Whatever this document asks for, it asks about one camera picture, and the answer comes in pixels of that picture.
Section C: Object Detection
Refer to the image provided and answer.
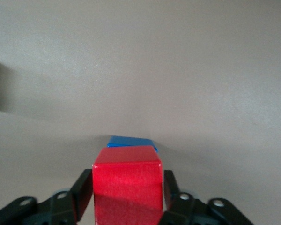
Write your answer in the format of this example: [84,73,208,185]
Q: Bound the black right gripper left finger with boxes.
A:
[0,169,94,225]

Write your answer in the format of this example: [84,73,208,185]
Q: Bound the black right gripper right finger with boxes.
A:
[159,170,254,225]

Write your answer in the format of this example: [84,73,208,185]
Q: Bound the blue wooden block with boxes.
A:
[107,135,159,154]

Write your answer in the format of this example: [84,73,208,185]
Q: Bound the red wooden block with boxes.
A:
[92,145,165,225]

